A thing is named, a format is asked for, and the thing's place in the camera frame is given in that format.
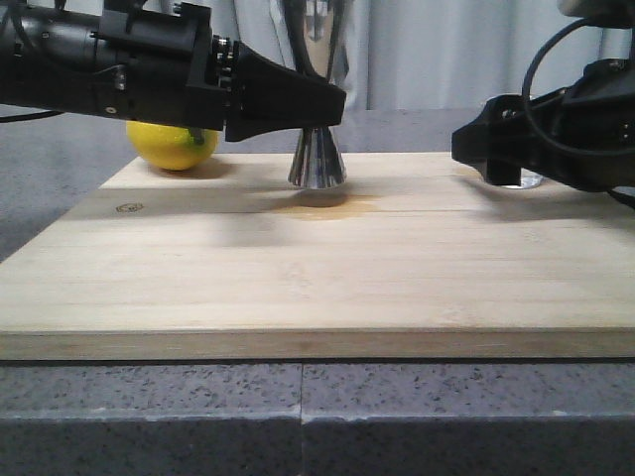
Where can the light wooden cutting board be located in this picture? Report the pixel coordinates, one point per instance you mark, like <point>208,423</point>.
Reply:
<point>414,257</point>

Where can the grey curtain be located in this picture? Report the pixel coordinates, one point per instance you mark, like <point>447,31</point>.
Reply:
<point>433,54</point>

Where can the clear glass beaker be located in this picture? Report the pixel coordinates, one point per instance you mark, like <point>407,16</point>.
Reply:
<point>527,182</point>

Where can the yellow lemon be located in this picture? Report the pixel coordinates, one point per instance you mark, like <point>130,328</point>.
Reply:
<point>170,148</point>

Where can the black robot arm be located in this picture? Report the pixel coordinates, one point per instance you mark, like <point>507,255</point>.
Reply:
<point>51,59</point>

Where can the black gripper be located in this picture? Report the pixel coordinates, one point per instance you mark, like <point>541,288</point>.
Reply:
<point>173,70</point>
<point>587,130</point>

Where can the steel double jigger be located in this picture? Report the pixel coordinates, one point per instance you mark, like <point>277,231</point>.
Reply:
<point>314,33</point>

